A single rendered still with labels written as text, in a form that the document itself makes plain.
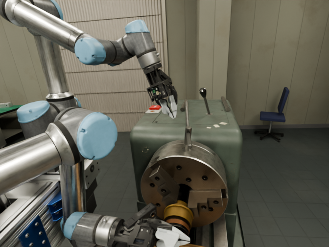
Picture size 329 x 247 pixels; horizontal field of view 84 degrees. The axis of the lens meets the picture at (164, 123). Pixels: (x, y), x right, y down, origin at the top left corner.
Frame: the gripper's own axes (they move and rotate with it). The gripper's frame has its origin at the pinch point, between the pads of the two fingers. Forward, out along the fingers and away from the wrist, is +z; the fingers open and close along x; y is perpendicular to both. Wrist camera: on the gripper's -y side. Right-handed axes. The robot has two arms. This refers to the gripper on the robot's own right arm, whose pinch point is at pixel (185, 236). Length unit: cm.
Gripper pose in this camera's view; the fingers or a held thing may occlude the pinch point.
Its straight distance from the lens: 59.3
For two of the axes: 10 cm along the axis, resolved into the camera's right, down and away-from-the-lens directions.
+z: 9.7, 0.3, -2.3
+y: -2.3, 3.5, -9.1
